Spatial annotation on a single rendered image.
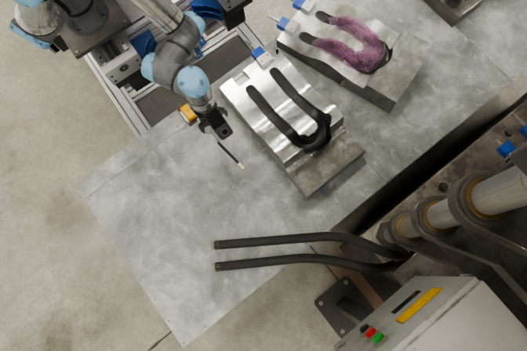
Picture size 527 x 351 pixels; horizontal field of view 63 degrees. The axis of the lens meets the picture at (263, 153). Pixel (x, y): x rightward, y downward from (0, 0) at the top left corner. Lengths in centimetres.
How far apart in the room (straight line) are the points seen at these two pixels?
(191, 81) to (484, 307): 81
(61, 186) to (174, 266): 126
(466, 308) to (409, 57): 98
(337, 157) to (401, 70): 38
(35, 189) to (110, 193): 112
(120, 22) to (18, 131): 144
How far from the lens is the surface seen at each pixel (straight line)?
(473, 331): 91
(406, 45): 166
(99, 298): 251
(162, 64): 120
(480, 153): 173
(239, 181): 156
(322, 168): 150
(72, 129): 274
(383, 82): 158
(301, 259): 144
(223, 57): 241
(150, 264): 158
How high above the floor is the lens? 231
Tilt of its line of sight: 74 degrees down
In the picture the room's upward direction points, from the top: 11 degrees counter-clockwise
